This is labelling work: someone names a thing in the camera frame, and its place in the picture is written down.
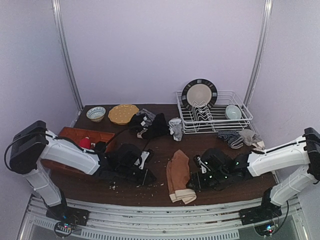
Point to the grey cloth by rack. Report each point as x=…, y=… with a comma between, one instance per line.
x=249, y=137

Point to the tan brown boxer underwear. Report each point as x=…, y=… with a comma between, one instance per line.
x=178, y=175

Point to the blue striped underwear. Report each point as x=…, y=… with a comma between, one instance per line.
x=233, y=139

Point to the grey white underwear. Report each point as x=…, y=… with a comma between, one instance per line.
x=176, y=128

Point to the left metal corner post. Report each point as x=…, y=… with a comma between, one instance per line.
x=58, y=19

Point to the red rolled cloth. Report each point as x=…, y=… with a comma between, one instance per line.
x=85, y=143

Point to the white wire dish rack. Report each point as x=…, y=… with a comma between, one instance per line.
x=212, y=119

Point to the metal corner post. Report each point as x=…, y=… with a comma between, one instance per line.
x=264, y=28
x=58, y=19

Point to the black underwear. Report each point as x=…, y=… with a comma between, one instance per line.
x=158, y=128

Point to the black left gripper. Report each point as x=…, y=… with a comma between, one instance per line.
x=141, y=176

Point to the brown wooden organizer box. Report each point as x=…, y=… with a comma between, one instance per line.
x=65, y=151

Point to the yellow dotted plate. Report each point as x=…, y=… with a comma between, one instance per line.
x=122, y=114

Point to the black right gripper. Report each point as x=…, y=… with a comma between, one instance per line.
x=198, y=180

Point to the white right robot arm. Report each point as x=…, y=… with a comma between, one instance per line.
x=304, y=151

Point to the pink beige underwear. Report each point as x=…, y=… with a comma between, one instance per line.
x=259, y=146

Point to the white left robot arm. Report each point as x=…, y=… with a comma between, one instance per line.
x=36, y=143

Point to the grey underwear pile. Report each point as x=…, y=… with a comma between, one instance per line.
x=147, y=117

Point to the black rimmed beige plate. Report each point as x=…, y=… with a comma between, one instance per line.
x=199, y=93

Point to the right metal corner post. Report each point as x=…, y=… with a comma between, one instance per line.
x=264, y=28

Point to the black rolled cloth in box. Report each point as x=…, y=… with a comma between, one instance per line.
x=100, y=147

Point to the blue patterned bowl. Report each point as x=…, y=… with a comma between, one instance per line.
x=96, y=114

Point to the light green bowl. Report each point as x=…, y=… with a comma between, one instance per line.
x=232, y=112

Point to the metal front rail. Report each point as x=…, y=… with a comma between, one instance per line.
x=204, y=222

